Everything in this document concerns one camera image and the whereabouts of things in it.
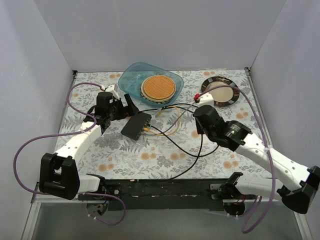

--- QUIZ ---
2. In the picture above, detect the black network switch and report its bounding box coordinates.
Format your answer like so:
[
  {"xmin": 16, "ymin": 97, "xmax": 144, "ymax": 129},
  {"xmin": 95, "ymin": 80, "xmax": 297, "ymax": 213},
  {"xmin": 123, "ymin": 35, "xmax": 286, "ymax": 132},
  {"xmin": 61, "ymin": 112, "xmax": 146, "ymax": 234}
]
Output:
[{"xmin": 120, "ymin": 112, "xmax": 152, "ymax": 141}]

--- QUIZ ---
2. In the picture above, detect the yellow ethernet cable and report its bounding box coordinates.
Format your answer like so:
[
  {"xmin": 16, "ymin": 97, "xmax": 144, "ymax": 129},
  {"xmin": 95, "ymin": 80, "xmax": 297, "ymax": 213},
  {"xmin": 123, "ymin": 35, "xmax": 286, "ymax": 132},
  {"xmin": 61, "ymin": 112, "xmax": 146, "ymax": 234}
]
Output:
[{"xmin": 143, "ymin": 106, "xmax": 181, "ymax": 137}]

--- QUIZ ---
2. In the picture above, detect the grey ethernet cable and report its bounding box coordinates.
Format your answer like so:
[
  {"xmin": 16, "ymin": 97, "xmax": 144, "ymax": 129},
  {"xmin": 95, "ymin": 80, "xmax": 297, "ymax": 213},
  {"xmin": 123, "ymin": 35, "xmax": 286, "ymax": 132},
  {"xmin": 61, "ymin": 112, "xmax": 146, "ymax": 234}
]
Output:
[{"xmin": 142, "ymin": 103, "xmax": 201, "ymax": 136}]

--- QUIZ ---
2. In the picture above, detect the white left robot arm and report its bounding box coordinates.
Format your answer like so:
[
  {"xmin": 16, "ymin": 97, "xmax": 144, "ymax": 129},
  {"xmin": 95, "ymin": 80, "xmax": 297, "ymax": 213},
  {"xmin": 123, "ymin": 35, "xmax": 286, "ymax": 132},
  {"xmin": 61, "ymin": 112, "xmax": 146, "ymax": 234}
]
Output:
[{"xmin": 39, "ymin": 91, "xmax": 139, "ymax": 200}]

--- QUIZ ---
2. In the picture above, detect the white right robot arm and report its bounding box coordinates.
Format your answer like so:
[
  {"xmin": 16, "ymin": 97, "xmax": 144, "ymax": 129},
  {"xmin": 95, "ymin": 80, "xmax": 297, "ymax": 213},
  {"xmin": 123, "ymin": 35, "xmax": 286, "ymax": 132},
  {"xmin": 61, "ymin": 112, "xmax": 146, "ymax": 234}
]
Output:
[{"xmin": 193, "ymin": 105, "xmax": 320, "ymax": 214}]

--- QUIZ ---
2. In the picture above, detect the teal plastic container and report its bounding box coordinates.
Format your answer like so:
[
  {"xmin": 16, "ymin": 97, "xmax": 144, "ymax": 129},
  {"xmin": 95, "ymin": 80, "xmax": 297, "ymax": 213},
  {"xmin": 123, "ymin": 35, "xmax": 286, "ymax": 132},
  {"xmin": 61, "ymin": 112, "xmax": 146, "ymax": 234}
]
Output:
[{"xmin": 118, "ymin": 62, "xmax": 184, "ymax": 108}]

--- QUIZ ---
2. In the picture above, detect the dark rimmed ceramic plate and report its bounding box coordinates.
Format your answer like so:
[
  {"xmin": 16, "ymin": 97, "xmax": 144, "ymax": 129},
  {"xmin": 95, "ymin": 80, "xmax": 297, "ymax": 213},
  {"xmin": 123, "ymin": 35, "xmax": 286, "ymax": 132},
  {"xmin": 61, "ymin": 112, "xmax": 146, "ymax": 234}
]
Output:
[{"xmin": 201, "ymin": 76, "xmax": 240, "ymax": 107}]

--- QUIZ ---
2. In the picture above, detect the orange woven coaster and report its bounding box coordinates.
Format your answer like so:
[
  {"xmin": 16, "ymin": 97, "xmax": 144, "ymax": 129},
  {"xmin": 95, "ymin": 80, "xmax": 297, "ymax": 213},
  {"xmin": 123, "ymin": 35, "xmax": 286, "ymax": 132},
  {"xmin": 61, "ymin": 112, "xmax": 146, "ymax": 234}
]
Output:
[{"xmin": 141, "ymin": 75, "xmax": 176, "ymax": 101}]

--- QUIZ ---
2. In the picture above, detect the striped cream bowl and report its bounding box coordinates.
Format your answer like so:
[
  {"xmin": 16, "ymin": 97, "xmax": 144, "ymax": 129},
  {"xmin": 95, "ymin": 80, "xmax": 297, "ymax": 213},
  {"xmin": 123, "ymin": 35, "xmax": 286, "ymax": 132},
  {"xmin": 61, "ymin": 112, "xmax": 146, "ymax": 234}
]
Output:
[{"xmin": 140, "ymin": 81, "xmax": 177, "ymax": 104}]

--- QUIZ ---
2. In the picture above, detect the floral table mat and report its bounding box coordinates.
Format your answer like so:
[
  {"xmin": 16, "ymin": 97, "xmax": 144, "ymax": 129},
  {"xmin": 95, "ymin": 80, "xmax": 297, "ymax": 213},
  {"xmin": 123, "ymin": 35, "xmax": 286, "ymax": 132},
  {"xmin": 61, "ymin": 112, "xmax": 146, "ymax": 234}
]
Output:
[{"xmin": 78, "ymin": 69, "xmax": 270, "ymax": 179}]

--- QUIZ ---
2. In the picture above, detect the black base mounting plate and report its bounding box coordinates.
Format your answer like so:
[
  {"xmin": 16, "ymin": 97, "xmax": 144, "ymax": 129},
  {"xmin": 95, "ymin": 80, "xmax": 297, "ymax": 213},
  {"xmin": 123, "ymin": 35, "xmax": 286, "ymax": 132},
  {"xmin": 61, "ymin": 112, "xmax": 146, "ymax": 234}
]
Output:
[{"xmin": 78, "ymin": 177, "xmax": 257, "ymax": 212}]

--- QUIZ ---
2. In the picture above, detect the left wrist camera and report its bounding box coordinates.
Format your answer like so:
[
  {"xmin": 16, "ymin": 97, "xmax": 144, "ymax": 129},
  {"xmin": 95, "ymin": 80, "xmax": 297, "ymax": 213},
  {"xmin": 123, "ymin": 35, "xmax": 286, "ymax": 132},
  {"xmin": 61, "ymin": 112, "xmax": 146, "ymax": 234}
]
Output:
[{"xmin": 100, "ymin": 84, "xmax": 120, "ymax": 100}]

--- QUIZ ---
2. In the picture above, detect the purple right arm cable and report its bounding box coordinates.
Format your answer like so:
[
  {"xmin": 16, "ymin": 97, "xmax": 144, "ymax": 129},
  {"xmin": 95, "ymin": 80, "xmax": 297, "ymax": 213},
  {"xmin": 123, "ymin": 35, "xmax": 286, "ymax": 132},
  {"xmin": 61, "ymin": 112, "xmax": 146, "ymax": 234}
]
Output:
[{"xmin": 199, "ymin": 84, "xmax": 277, "ymax": 234}]

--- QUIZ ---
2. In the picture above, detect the aluminium frame rail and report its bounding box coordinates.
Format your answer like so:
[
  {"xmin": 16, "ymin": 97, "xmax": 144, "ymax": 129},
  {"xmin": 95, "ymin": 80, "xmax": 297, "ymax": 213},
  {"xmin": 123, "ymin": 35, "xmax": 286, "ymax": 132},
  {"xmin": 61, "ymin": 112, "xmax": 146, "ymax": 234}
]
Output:
[{"xmin": 22, "ymin": 195, "xmax": 312, "ymax": 240}]

